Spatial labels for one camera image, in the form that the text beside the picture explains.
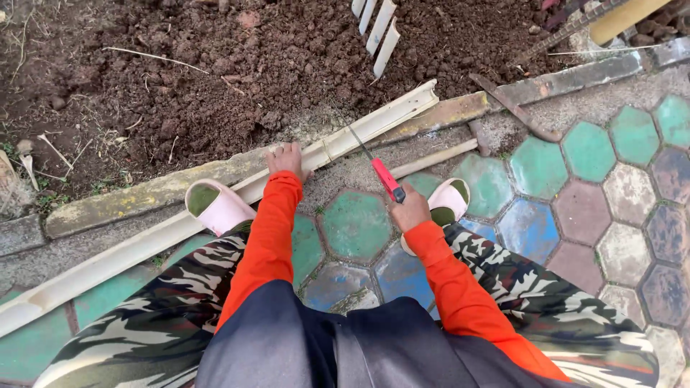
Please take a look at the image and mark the short grey curb stone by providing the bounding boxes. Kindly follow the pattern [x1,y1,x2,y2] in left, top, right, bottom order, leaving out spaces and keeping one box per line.
[0,214,47,258]

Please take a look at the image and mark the thick yellow bamboo pole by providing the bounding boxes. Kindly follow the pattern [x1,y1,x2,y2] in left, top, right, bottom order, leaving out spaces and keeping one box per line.
[588,0,673,47]

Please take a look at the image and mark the pink right sandal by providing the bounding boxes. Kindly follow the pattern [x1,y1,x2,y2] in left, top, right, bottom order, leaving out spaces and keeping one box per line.
[400,178,471,257]

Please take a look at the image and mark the long grey curb stone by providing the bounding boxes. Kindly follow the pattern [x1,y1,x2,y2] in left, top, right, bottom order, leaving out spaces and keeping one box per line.
[487,52,644,110]

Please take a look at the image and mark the dark grey apron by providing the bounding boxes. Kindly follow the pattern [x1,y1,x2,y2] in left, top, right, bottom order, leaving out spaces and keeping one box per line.
[194,279,580,388]

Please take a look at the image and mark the person's left hand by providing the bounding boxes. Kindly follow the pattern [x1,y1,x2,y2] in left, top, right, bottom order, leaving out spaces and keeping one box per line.
[264,141,315,184]

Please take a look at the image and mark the short yellow-stained curb stone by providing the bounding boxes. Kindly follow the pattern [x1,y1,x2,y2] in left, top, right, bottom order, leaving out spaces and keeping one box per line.
[372,91,490,147]

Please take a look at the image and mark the thin pale bamboo sliver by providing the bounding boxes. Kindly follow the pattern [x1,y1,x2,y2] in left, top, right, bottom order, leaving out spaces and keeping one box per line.
[547,45,663,56]

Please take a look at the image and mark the pink left sandal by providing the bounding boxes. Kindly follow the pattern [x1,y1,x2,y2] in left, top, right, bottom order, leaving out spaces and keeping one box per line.
[184,178,257,237]

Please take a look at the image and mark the small grey curb stone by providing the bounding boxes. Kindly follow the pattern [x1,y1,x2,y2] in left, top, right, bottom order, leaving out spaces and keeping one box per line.
[651,36,690,69]

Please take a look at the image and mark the thin dry twig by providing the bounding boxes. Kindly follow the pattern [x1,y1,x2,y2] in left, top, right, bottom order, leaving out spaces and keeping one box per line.
[102,46,210,75]

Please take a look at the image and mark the camouflage trousers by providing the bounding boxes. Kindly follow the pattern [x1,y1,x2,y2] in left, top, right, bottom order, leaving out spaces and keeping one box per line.
[32,220,662,388]

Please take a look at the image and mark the rusty curved metal blade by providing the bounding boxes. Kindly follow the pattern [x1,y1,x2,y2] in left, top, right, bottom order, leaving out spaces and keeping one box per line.
[468,72,563,143]

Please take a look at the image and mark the wooden-handled rusty tool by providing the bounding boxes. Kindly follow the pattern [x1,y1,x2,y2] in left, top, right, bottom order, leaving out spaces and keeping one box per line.
[389,120,490,180]

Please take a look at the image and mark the rusty ribbed steel rod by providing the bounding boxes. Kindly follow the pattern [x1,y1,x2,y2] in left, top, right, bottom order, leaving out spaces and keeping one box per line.
[507,0,633,69]

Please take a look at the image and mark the pink sandal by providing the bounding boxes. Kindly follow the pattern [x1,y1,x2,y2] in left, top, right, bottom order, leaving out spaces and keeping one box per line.
[400,178,471,257]
[184,178,257,237]

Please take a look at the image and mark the red-handled hand saw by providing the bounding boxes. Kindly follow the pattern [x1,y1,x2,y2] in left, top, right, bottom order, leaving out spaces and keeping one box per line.
[329,98,406,205]

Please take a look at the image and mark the person's right hand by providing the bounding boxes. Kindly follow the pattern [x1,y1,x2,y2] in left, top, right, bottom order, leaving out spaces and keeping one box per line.
[388,182,432,234]

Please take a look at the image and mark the long yellow-stained curb stone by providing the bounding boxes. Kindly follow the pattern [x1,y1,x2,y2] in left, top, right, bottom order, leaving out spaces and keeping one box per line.
[45,144,284,239]

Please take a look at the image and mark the long split bamboo piece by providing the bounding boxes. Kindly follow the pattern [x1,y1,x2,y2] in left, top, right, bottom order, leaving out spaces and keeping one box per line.
[0,79,440,339]

